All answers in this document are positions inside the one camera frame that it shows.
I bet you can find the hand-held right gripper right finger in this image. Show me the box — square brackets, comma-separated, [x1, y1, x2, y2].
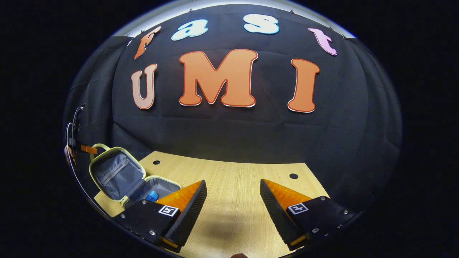
[260, 178, 359, 252]

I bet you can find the pale yellow small suitcase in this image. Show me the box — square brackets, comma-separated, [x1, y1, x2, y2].
[89, 143, 182, 210]

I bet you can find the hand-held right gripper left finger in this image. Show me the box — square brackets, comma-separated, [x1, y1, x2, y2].
[120, 179, 208, 253]

